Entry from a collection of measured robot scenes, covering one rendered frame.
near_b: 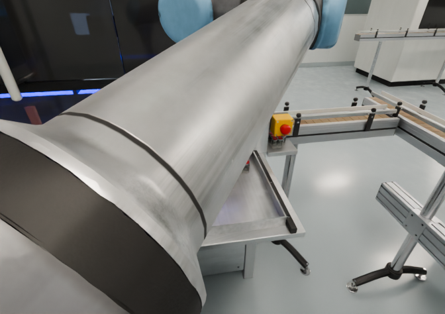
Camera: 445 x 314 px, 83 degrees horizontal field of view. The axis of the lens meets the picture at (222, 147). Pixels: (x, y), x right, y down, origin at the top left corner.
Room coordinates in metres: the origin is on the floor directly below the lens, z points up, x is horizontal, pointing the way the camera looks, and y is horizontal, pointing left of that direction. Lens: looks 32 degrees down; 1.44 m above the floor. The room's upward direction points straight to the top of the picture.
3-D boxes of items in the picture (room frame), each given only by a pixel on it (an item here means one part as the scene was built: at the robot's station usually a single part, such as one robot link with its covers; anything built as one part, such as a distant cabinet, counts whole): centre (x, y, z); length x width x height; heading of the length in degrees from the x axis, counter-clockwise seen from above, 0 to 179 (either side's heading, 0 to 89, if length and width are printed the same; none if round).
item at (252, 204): (0.64, -0.02, 0.90); 0.34 x 0.26 x 0.04; 9
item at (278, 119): (0.90, -0.23, 0.99); 0.08 x 0.07 x 0.07; 9
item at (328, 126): (1.09, -0.49, 0.92); 0.69 x 0.16 x 0.16; 99
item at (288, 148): (0.94, -0.24, 0.87); 0.14 x 0.13 x 0.02; 9
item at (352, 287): (0.84, -0.96, 0.07); 0.50 x 0.08 x 0.14; 99
